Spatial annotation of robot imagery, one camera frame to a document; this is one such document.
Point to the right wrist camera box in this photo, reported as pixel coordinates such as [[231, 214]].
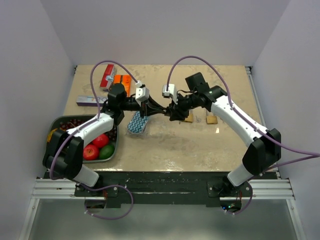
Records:
[[170, 91]]

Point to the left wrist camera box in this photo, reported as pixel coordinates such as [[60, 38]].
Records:
[[142, 93]]

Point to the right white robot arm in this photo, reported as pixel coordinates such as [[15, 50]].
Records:
[[262, 148]]

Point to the red box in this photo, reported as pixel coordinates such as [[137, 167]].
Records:
[[108, 77]]

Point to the red apple back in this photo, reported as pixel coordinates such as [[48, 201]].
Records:
[[101, 141]]

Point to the blue zigzag sponge pack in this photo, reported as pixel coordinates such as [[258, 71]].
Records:
[[137, 125]]

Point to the orange flower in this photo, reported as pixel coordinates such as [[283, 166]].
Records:
[[49, 136]]

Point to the red apple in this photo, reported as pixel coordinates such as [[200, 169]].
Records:
[[91, 152], [101, 141]]

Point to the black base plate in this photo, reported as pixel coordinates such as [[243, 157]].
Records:
[[165, 188]]

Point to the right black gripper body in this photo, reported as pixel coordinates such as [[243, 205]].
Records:
[[186, 103]]

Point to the orange razor package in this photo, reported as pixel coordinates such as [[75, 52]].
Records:
[[125, 80]]

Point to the purple white toothpaste box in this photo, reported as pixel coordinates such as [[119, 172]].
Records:
[[90, 101]]

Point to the silver keys beside large padlock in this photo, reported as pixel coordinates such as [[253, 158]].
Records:
[[197, 119]]

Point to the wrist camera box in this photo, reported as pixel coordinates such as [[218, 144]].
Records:
[[170, 91], [142, 93]]

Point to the brass padlock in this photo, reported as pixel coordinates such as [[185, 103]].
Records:
[[189, 119], [211, 119]]

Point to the green avocado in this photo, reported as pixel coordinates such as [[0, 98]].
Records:
[[106, 152]]

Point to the grey fruit tray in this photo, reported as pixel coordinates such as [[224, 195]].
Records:
[[103, 127]]

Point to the aluminium rail frame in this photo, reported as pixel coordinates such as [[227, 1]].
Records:
[[55, 213]]

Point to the red apple front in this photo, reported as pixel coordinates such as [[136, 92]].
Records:
[[91, 152]]

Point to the dark grape bunch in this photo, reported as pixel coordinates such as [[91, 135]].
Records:
[[75, 122]]

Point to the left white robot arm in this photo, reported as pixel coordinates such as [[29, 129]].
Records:
[[64, 153]]

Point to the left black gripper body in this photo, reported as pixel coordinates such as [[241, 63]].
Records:
[[134, 106]]

